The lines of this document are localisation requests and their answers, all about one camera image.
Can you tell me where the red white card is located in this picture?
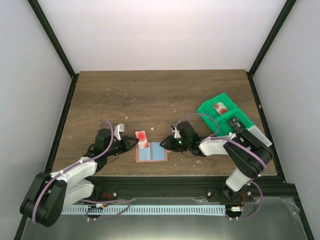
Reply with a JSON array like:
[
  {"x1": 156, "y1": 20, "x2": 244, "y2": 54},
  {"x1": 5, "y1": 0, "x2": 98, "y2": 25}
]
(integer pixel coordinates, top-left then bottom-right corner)
[
  {"x1": 213, "y1": 102, "x2": 229, "y2": 116},
  {"x1": 135, "y1": 130, "x2": 149, "y2": 149}
]

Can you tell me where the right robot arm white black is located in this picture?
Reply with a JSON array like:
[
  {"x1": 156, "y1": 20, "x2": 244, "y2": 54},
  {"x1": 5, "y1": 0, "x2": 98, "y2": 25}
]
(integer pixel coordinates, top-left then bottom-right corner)
[{"x1": 159, "y1": 121, "x2": 274, "y2": 200}]

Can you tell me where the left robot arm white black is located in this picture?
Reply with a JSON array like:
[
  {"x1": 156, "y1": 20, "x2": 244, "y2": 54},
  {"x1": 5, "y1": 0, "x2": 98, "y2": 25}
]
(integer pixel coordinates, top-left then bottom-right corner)
[{"x1": 19, "y1": 128, "x2": 139, "y2": 227}]

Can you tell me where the black card in tray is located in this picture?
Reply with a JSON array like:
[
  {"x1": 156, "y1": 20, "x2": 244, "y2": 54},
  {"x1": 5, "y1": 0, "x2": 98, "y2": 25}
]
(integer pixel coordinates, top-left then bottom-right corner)
[{"x1": 227, "y1": 118, "x2": 246, "y2": 132}]

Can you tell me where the green plastic organizer tray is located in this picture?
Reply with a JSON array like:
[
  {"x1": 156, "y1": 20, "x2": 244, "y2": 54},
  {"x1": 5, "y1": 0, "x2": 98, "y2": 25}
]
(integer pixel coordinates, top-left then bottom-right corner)
[{"x1": 197, "y1": 93, "x2": 254, "y2": 137}]

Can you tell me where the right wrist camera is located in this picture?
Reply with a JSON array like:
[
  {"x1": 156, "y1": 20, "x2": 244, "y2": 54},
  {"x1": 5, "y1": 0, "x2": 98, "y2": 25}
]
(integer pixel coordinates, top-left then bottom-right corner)
[{"x1": 170, "y1": 125, "x2": 181, "y2": 139}]

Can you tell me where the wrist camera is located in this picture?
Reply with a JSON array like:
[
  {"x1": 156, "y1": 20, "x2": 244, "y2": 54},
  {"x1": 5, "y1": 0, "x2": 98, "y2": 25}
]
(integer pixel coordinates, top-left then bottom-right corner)
[
  {"x1": 113, "y1": 123, "x2": 125, "y2": 141},
  {"x1": 170, "y1": 125, "x2": 181, "y2": 139}
]

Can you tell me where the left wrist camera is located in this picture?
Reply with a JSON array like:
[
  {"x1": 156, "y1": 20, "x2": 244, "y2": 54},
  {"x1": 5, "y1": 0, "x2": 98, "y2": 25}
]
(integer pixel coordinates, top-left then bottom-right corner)
[{"x1": 113, "y1": 123, "x2": 125, "y2": 141}]

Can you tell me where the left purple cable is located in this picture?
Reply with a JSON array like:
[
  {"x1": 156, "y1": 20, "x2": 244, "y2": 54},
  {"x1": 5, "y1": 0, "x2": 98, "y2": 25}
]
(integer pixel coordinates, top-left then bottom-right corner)
[{"x1": 31, "y1": 118, "x2": 131, "y2": 226}]

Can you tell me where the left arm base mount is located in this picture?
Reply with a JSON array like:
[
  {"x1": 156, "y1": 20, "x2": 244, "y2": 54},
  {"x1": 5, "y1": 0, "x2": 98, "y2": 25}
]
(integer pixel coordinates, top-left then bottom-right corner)
[{"x1": 85, "y1": 185, "x2": 118, "y2": 202}]

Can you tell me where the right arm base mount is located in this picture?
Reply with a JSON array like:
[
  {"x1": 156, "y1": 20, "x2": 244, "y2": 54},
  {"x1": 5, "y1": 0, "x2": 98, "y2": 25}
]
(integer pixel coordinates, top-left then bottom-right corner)
[{"x1": 206, "y1": 184, "x2": 251, "y2": 204}]

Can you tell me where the white slotted cable duct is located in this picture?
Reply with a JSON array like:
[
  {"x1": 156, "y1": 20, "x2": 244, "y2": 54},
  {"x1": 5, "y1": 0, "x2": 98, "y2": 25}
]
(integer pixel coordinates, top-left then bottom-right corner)
[{"x1": 62, "y1": 205, "x2": 226, "y2": 216}]

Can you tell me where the left black frame post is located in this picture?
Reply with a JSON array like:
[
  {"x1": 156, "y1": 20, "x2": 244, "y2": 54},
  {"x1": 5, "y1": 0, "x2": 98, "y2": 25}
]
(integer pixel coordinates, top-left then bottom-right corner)
[{"x1": 26, "y1": 0, "x2": 77, "y2": 78}]

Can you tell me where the black frame post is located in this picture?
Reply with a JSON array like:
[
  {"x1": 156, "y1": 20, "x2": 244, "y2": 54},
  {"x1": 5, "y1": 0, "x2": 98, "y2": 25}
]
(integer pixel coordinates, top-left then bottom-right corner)
[
  {"x1": 26, "y1": 0, "x2": 77, "y2": 78},
  {"x1": 248, "y1": 0, "x2": 298, "y2": 75}
]

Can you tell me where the right black frame post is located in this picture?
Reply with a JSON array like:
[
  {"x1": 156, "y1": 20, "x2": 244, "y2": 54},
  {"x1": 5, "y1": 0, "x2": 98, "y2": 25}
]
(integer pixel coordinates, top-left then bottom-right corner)
[{"x1": 248, "y1": 0, "x2": 298, "y2": 75}]

